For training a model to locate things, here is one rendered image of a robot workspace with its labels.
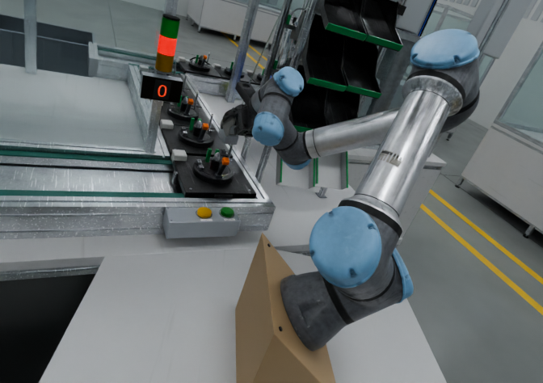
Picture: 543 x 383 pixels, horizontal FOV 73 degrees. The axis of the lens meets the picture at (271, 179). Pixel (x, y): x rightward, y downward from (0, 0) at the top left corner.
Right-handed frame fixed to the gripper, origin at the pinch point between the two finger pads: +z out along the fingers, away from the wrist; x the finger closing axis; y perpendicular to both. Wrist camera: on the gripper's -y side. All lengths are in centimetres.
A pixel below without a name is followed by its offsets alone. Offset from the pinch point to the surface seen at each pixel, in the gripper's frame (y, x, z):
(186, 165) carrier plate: 8.7, -9.5, 16.9
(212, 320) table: 57, -16, -11
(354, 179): -1, 113, 59
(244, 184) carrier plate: 17.4, 7.5, 8.3
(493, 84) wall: -331, 887, 289
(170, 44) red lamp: -20.2, -20.7, -7.0
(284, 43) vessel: -68, 55, 36
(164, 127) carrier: -12.7, -10.6, 35.7
